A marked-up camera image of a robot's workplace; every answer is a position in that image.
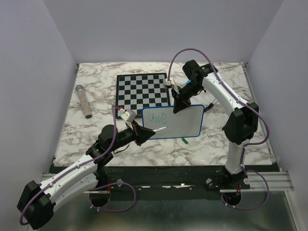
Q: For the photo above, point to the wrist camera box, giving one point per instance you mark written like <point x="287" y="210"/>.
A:
<point x="169" y="83"/>
<point x="127" y="115"/>

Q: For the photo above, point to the glitter filled clear tube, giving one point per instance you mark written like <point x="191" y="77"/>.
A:
<point x="83" y="101"/>

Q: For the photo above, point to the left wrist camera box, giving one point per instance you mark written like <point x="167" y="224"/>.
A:
<point x="127" y="115"/>

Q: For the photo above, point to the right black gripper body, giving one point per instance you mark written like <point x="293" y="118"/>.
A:
<point x="187" y="91"/>

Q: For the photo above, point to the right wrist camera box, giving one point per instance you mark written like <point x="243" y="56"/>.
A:
<point x="169" y="83"/>

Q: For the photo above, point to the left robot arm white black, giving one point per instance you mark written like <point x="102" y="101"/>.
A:
<point x="39" y="201"/>

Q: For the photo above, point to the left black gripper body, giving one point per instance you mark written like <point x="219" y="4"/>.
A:
<point x="126" y="137"/>

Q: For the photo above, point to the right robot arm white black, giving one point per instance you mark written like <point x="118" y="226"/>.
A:
<point x="242" y="122"/>

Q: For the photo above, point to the blue framed whiteboard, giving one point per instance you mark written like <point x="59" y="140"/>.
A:
<point x="186" y="123"/>

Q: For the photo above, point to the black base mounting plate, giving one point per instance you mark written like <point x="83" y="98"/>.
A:
<point x="165" y="183"/>

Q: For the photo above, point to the black white chessboard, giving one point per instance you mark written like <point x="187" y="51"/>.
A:
<point x="137" y="91"/>

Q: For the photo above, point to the white green marker pen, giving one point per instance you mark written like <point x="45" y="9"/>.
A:
<point x="159" y="129"/>

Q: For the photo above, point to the aluminium rail frame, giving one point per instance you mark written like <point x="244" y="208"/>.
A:
<point x="259" y="180"/>

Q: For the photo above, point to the green marker cap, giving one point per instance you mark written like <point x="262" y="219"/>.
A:
<point x="184" y="140"/>

